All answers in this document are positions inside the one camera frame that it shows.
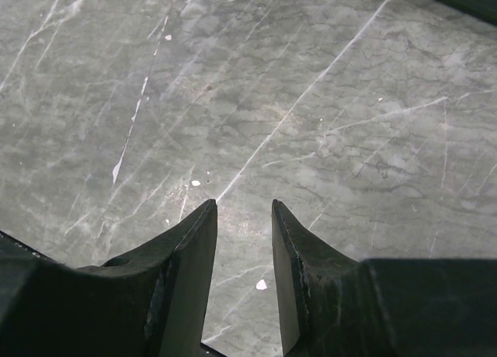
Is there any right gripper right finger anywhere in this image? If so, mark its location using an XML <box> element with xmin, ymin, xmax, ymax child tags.
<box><xmin>272</xmin><ymin>200</ymin><xmax>496</xmax><ymax>356</ymax></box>

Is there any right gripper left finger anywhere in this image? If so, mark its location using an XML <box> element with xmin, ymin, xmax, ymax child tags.
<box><xmin>1</xmin><ymin>199</ymin><xmax>217</xmax><ymax>356</ymax></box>

